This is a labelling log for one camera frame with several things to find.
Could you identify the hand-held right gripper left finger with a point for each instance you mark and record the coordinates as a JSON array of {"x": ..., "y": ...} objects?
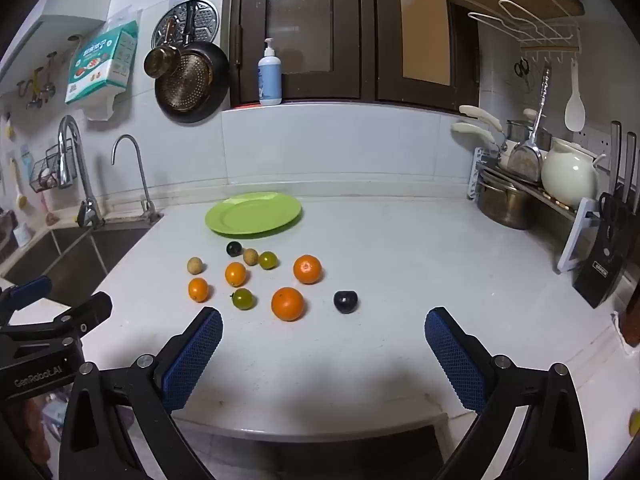
[{"x": 192, "y": 360}]

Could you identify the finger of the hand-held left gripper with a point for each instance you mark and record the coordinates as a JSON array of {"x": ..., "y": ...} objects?
[
  {"x": 75, "y": 319},
  {"x": 31, "y": 291}
]

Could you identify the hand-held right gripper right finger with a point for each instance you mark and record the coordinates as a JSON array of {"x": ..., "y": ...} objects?
[{"x": 455, "y": 360}]

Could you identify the orange cherry tomato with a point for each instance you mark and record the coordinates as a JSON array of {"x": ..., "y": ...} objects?
[
  {"x": 198, "y": 289},
  {"x": 235, "y": 274}
]

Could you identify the brown longan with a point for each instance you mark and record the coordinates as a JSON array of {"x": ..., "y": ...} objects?
[
  {"x": 250, "y": 256},
  {"x": 195, "y": 265}
]

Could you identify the orange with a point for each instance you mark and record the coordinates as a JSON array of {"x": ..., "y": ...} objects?
[
  {"x": 287, "y": 304},
  {"x": 307, "y": 269}
]

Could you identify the green plate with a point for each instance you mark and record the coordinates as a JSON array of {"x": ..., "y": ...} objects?
[{"x": 250, "y": 217}]

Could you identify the steel sink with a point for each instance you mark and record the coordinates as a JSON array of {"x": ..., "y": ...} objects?
[{"x": 65, "y": 260}]

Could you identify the tall chrome faucet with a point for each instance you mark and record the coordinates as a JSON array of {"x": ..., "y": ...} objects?
[{"x": 91, "y": 207}]

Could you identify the thin gooseneck faucet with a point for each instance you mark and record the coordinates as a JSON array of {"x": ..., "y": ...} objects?
[{"x": 148, "y": 207}]

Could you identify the white framed dish rack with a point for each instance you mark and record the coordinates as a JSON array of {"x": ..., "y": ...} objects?
[{"x": 570, "y": 247}]

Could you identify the large steel pot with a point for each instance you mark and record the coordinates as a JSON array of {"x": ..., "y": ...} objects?
[{"x": 505, "y": 205}]

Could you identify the black knife block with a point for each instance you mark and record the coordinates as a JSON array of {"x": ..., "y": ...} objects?
[{"x": 600, "y": 270}]

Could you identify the metal skimmer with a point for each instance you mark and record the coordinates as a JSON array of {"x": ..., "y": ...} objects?
[{"x": 525, "y": 162}]

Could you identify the black scissors in block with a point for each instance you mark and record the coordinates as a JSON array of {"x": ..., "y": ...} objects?
[{"x": 607, "y": 207}]

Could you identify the white ceramic pot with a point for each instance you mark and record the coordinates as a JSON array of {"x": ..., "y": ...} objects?
[{"x": 570, "y": 175}]

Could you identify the teal white paper towel pack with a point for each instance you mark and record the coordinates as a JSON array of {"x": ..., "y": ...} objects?
[{"x": 100, "y": 65}]

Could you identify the steel pot with lid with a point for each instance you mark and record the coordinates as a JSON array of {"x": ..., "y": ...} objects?
[{"x": 517, "y": 130}]

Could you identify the brass perforated colander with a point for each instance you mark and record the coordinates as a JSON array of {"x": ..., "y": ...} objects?
[{"x": 187, "y": 82}]

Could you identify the small brass pot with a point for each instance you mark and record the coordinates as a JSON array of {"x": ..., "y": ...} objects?
[{"x": 161, "y": 61}]

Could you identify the white rice paddle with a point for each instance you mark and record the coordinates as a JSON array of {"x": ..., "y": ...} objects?
[{"x": 575, "y": 112}]

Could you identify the black frying pan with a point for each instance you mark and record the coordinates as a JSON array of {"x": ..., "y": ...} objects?
[{"x": 220, "y": 72}]

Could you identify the blue white pump bottle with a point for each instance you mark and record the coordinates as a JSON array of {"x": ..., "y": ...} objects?
[{"x": 270, "y": 80}]

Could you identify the black hanging scissors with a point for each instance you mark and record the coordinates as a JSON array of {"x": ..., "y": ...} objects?
[{"x": 522, "y": 67}]

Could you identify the round metal steamer plate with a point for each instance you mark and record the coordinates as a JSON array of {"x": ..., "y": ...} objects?
[{"x": 205, "y": 17}]

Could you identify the white wall holder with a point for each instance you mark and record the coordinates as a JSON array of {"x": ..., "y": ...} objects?
[{"x": 102, "y": 110}]

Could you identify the yellow wall hook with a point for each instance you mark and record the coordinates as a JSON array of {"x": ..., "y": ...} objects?
[{"x": 35, "y": 82}]

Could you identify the white wall socket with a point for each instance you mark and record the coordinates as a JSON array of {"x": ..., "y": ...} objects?
[{"x": 597, "y": 142}]

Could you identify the white wall shelf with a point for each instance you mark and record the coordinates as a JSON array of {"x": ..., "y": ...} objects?
[{"x": 50, "y": 25}]

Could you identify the dark wooden window frame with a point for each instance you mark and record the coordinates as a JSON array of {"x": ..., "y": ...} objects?
[{"x": 367, "y": 35}]

